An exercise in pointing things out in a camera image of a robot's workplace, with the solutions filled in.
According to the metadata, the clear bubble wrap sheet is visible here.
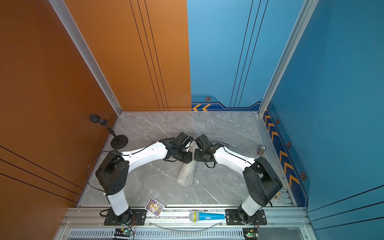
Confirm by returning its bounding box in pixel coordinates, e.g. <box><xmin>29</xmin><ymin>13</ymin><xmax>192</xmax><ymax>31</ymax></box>
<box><xmin>177</xmin><ymin>143</ymin><xmax>197</xmax><ymax>186</ymax></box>

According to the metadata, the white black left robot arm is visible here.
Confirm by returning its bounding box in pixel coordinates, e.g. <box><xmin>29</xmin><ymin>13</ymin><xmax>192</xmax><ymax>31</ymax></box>
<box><xmin>95</xmin><ymin>132</ymin><xmax>194</xmax><ymax>217</ymax></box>

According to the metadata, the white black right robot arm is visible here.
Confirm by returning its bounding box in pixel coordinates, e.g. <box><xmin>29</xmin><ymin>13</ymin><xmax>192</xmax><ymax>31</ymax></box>
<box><xmin>195</xmin><ymin>135</ymin><xmax>283</xmax><ymax>219</ymax></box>

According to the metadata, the brown patterned cylinder cup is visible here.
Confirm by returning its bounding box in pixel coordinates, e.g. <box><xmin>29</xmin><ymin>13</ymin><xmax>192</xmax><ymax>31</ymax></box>
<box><xmin>257</xmin><ymin>145</ymin><xmax>267</xmax><ymax>156</ymax></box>

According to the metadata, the black desk microphone on stand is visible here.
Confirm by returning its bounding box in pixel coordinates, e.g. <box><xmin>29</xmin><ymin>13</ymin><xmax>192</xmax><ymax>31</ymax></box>
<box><xmin>89</xmin><ymin>115</ymin><xmax>129</xmax><ymax>150</ymax></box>

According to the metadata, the colourful picture card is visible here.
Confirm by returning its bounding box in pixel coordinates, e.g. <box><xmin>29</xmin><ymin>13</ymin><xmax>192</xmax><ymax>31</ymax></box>
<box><xmin>144</xmin><ymin>198</ymin><xmax>165</xmax><ymax>217</ymax></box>

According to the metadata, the blue toy microphone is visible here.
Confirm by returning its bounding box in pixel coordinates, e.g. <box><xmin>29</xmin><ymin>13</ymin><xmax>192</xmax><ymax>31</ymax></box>
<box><xmin>189</xmin><ymin>211</ymin><xmax>226</xmax><ymax>223</ymax></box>

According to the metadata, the small brass bell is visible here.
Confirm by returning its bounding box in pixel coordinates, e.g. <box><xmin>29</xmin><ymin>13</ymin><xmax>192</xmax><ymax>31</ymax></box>
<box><xmin>274</xmin><ymin>191</ymin><xmax>283</xmax><ymax>199</ymax></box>

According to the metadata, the green circuit board right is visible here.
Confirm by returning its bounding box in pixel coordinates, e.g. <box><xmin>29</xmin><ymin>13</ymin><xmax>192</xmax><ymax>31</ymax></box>
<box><xmin>243</xmin><ymin>228</ymin><xmax>259</xmax><ymax>240</ymax></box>

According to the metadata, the green circuit board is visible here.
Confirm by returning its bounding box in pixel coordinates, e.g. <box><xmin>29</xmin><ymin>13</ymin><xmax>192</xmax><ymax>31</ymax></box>
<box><xmin>243</xmin><ymin>228</ymin><xmax>259</xmax><ymax>240</ymax></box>
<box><xmin>114</xmin><ymin>228</ymin><xmax>135</xmax><ymax>240</ymax></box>

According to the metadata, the green circuit board left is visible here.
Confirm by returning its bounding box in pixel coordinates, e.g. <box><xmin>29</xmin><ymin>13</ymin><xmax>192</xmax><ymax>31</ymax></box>
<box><xmin>114</xmin><ymin>228</ymin><xmax>135</xmax><ymax>240</ymax></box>

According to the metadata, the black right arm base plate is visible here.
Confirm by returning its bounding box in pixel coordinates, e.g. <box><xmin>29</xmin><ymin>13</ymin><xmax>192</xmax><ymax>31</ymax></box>
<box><xmin>225</xmin><ymin>209</ymin><xmax>267</xmax><ymax>226</ymax></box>

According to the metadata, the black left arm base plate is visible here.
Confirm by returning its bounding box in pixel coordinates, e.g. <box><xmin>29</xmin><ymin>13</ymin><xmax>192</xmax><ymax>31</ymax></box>
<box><xmin>100</xmin><ymin>208</ymin><xmax>147</xmax><ymax>227</ymax></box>

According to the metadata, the aluminium front rail frame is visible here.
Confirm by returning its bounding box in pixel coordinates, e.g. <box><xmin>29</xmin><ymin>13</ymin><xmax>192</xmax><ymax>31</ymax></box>
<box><xmin>54</xmin><ymin>205</ymin><xmax>317</xmax><ymax>240</ymax></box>

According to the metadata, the aluminium corner post left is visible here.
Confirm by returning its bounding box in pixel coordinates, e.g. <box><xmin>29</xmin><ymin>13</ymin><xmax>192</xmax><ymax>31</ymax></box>
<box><xmin>49</xmin><ymin>0</ymin><xmax>123</xmax><ymax>116</ymax></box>

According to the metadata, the aluminium corner post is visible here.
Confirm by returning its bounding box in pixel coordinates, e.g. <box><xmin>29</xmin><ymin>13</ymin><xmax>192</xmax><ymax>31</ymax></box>
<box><xmin>258</xmin><ymin>0</ymin><xmax>319</xmax><ymax>117</ymax></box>
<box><xmin>49</xmin><ymin>0</ymin><xmax>123</xmax><ymax>116</ymax></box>

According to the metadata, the aluminium corner post right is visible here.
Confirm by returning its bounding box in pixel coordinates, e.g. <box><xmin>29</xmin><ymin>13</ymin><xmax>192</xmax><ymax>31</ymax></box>
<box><xmin>258</xmin><ymin>0</ymin><xmax>319</xmax><ymax>117</ymax></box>

